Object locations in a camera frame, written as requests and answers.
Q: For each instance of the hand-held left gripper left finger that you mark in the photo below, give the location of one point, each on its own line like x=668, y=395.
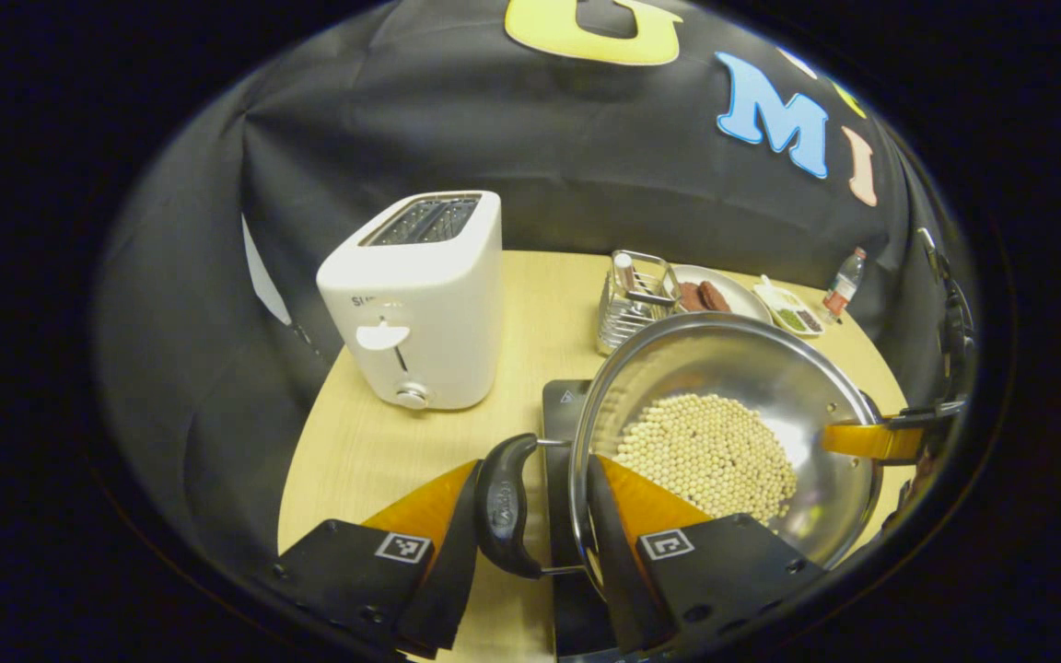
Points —
x=457, y=571

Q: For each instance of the pile of yellow soybeans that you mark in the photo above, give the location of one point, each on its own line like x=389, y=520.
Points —
x=715, y=451

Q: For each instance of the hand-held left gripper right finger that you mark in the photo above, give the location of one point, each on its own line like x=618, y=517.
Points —
x=618, y=571

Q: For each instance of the white oval plate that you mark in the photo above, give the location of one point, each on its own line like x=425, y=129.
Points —
x=744, y=295

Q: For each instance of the pink sausage stick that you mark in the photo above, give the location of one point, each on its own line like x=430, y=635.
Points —
x=624, y=272

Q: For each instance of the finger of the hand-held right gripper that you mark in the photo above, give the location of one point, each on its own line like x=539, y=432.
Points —
x=871, y=442

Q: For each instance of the reddish brown meat slices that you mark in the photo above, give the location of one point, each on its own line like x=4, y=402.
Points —
x=710, y=296

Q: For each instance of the white divided dish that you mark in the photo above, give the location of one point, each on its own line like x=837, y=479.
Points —
x=770, y=296

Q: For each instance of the white toaster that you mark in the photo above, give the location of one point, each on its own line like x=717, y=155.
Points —
x=438, y=313

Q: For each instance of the clear water bottle red label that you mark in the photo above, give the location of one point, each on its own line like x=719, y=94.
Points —
x=839, y=295

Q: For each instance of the black induction cooktop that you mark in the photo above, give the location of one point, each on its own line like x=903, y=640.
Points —
x=572, y=608

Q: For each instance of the stainless steel pot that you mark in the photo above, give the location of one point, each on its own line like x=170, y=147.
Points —
x=724, y=359

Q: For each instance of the pile of dark red beans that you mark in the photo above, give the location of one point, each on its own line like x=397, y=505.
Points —
x=810, y=320

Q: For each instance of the pile of green mung beans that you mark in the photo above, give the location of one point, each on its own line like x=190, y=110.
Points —
x=790, y=320

